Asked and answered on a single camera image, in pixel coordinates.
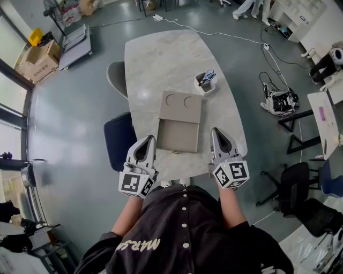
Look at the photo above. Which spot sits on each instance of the white pen holder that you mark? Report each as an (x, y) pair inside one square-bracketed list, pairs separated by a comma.
[(207, 89)]

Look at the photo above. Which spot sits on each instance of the tan drawer box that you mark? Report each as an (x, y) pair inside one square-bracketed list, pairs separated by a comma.
[(178, 136)]

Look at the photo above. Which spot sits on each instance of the white power strip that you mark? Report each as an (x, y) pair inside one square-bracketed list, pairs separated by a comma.
[(265, 46), (157, 17)]

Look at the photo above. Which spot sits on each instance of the pink item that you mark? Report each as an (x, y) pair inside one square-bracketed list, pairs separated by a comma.
[(321, 113)]

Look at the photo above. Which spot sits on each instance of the person's left forearm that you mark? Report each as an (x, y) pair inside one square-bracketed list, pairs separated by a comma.
[(128, 216)]

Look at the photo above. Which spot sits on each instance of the black button shirt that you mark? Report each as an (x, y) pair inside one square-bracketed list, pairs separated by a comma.
[(193, 235)]

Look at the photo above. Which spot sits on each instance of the chrome metal stand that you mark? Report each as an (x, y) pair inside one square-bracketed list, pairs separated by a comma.
[(26, 174)]

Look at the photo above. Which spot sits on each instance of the person's white shoe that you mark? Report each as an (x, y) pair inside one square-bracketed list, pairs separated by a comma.
[(185, 182), (166, 183)]

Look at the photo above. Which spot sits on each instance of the cardboard box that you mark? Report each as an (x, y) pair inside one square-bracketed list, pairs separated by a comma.
[(40, 64)]

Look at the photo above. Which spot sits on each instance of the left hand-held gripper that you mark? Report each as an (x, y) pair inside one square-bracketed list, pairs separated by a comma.
[(131, 183)]

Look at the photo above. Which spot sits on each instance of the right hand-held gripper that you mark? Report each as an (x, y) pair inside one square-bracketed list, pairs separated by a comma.
[(230, 174)]

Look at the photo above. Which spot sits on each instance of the grey platform cart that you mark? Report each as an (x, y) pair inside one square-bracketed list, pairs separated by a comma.
[(76, 45)]

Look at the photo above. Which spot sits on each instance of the black desk frame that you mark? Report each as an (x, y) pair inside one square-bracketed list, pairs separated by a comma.
[(294, 117)]

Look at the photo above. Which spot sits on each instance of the large black framed window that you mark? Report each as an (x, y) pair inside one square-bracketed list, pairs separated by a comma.
[(10, 93)]

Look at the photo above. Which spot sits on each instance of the black bag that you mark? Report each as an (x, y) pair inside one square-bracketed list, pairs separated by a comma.
[(16, 242)]

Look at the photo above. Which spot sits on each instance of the black marker pen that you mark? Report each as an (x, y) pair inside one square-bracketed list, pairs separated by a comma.
[(201, 82)]

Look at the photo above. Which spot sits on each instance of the blue office chair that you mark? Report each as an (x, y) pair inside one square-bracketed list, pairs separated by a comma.
[(333, 179)]

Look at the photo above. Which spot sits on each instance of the clear plastic bags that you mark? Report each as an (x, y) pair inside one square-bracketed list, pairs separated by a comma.
[(71, 13)]

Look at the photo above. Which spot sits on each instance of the blue scissors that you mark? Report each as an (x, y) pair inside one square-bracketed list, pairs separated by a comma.
[(210, 75)]

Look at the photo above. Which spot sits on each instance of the black office chair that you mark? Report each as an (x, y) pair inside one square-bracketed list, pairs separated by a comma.
[(321, 216), (292, 184)]

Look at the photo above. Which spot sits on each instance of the yellow plastic bin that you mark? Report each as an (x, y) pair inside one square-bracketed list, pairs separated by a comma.
[(36, 37)]

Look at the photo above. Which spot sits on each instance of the white and black device bundle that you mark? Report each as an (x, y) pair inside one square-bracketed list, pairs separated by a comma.
[(281, 103)]

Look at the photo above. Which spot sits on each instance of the person's right white shoe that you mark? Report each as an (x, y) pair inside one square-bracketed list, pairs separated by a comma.
[(185, 182)]

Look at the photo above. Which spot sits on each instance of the grey shell chair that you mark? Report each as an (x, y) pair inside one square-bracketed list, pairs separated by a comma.
[(116, 77)]

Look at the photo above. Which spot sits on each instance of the brown paper bag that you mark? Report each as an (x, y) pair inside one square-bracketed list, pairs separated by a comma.
[(89, 6)]

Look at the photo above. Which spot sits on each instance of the grey metal rack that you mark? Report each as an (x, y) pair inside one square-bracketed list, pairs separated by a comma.
[(53, 254)]

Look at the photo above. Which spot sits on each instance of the black standing fan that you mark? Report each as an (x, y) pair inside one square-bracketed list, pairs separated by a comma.
[(52, 9)]

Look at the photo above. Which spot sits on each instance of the white shelf unit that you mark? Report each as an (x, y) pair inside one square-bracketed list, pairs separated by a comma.
[(297, 18)]

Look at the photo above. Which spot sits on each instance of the person's left white shoe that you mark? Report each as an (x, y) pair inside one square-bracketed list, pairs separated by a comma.
[(166, 183)]

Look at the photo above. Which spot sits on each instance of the person's right forearm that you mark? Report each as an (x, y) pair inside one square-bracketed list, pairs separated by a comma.
[(231, 206)]

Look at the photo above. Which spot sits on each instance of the dark blue chair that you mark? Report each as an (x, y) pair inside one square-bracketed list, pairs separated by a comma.
[(119, 141)]

